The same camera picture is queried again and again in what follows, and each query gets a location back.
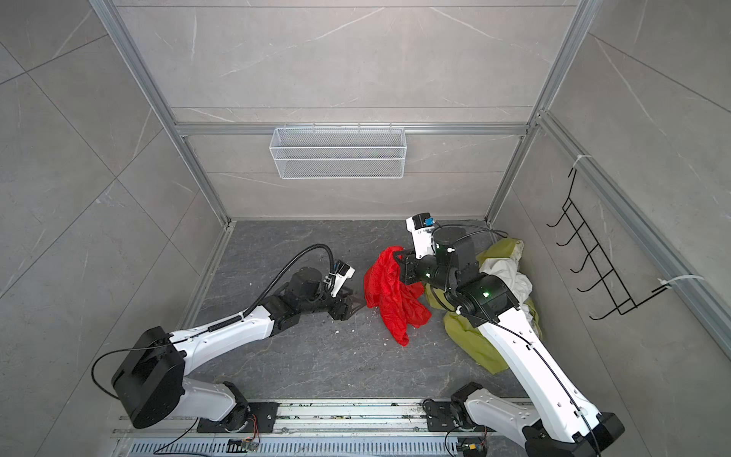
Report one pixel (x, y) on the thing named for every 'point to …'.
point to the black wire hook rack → (621, 300)
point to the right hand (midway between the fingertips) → (394, 251)
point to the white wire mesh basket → (338, 152)
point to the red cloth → (402, 307)
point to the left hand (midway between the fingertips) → (361, 292)
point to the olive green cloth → (465, 336)
